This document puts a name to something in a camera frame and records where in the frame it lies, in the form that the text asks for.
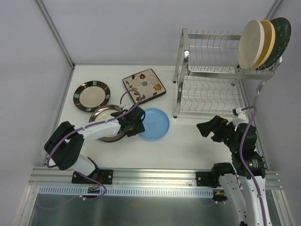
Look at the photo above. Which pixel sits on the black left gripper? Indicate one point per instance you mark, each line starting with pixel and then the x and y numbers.
pixel 138 121

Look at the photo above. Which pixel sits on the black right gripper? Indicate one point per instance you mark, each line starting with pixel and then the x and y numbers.
pixel 216 129

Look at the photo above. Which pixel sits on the blue bear plate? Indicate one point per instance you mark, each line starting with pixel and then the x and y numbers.
pixel 156 124

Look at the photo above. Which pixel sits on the cream bear plate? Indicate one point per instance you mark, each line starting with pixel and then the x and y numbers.
pixel 250 44

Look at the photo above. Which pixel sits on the yellow bear plate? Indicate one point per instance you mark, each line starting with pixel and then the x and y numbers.
pixel 269 41

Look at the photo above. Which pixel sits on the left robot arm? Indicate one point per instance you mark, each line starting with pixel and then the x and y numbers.
pixel 65 144

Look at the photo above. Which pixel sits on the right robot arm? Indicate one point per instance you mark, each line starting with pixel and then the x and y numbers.
pixel 244 179

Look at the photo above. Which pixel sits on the metal dish rack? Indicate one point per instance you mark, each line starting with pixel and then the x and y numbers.
pixel 209 78

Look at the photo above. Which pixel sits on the brown rimmed cream plate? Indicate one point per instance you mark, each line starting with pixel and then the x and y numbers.
pixel 102 113

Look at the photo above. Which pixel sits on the square floral plate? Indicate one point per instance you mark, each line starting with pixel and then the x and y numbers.
pixel 146 83

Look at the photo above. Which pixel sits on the striped rim round plate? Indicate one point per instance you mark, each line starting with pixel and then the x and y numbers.
pixel 91 95

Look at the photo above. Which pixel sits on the dark green floral plate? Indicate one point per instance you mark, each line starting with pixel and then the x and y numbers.
pixel 283 33

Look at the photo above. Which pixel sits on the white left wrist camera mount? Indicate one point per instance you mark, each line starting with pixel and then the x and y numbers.
pixel 126 107

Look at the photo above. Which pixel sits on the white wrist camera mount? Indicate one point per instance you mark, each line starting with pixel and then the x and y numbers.
pixel 239 116
pixel 126 107

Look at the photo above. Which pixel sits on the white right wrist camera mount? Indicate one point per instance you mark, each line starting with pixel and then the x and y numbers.
pixel 239 116

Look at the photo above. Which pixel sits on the aluminium mounting rail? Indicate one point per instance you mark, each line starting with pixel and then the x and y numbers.
pixel 157 178

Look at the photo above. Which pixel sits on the white slotted cable duct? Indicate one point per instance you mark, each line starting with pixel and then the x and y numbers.
pixel 128 191

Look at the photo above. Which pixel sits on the aluminium frame post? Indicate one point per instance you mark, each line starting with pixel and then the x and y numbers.
pixel 49 21

